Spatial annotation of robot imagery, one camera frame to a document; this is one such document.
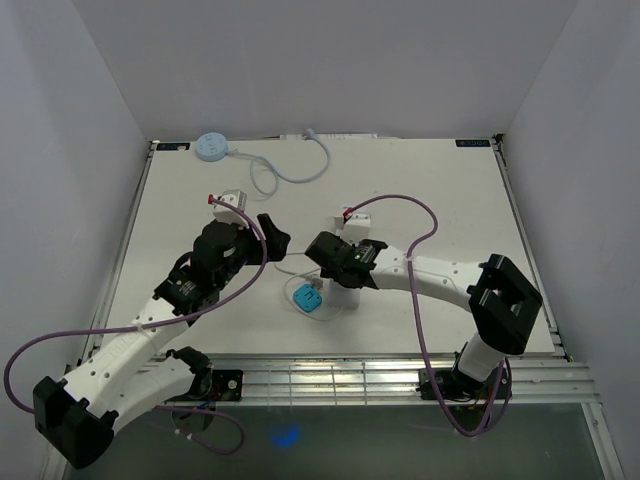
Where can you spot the black corner label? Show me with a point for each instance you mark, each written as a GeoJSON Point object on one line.
{"type": "Point", "coordinates": [173, 146]}
{"type": "Point", "coordinates": [472, 143]}

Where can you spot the black corner label left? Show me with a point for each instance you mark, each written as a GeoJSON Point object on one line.
{"type": "Point", "coordinates": [173, 146]}

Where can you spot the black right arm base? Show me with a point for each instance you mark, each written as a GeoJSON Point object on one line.
{"type": "Point", "coordinates": [475, 406]}

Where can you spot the black corner label right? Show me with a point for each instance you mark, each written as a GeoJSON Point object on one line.
{"type": "Point", "coordinates": [472, 143]}

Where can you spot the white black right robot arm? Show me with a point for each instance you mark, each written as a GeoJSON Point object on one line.
{"type": "Point", "coordinates": [504, 304]}

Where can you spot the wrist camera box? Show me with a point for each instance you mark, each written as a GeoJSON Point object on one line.
{"type": "Point", "coordinates": [355, 228]}
{"type": "Point", "coordinates": [228, 206]}

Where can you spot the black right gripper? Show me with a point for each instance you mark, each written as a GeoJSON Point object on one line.
{"type": "Point", "coordinates": [327, 274]}

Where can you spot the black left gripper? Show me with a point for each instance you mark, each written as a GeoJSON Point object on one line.
{"type": "Point", "coordinates": [276, 239]}

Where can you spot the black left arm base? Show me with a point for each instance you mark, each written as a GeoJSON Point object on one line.
{"type": "Point", "coordinates": [192, 377]}

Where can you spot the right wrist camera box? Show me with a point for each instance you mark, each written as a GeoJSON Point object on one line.
{"type": "Point", "coordinates": [355, 228]}

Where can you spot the round light blue socket hub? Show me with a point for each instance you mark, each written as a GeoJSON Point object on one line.
{"type": "Point", "coordinates": [211, 147]}

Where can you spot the white multicolour power strip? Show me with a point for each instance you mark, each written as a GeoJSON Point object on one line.
{"type": "Point", "coordinates": [338, 296]}

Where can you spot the aluminium frame rail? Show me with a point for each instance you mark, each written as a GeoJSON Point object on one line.
{"type": "Point", "coordinates": [379, 382]}

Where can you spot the blue cable winder clip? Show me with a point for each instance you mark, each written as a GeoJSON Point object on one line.
{"type": "Point", "coordinates": [307, 298]}

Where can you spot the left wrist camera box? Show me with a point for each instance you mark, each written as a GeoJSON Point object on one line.
{"type": "Point", "coordinates": [228, 206]}

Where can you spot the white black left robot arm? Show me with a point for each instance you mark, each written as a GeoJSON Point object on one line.
{"type": "Point", "coordinates": [81, 413]}

